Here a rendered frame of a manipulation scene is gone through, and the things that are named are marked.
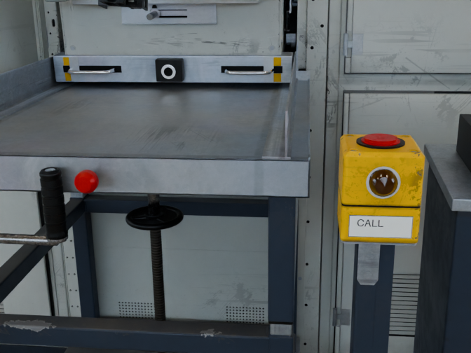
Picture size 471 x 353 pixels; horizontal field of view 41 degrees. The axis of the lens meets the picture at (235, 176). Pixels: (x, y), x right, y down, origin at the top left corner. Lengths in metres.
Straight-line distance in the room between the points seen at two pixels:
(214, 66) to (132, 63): 0.18
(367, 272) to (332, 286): 1.01
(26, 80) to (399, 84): 0.84
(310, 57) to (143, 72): 0.39
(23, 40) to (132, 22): 0.30
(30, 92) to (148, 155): 0.55
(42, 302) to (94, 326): 0.81
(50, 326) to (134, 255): 0.68
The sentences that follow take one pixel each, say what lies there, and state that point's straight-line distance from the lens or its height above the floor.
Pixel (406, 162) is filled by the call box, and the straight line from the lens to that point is 0.65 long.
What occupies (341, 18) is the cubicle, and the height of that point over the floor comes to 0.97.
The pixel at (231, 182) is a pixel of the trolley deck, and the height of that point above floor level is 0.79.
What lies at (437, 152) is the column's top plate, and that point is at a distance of 1.23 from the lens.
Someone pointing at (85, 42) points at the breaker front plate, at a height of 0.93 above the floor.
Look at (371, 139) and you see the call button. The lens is 0.67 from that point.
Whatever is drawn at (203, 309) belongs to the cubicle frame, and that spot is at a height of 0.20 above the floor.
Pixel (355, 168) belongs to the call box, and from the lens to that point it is 0.65.
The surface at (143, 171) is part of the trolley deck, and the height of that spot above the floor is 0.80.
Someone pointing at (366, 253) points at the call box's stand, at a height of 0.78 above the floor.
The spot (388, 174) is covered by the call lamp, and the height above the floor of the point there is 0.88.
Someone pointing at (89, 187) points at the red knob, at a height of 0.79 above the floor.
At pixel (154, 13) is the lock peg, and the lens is 1.42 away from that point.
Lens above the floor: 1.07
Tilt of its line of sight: 18 degrees down
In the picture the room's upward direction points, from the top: 1 degrees counter-clockwise
